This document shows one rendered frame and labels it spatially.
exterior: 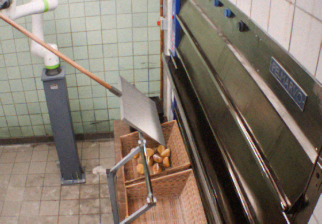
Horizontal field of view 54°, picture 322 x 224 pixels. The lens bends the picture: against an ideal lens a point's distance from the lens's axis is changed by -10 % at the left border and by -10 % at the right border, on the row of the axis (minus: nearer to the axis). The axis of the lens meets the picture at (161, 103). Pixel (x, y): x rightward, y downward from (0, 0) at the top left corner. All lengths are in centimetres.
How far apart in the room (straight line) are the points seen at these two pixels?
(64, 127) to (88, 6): 117
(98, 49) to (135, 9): 55
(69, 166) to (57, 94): 82
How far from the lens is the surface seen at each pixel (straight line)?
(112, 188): 233
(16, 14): 254
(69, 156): 337
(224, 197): 146
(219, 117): 170
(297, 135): 100
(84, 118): 392
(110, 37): 347
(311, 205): 96
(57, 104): 303
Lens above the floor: 247
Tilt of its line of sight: 32 degrees down
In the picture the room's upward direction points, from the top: straight up
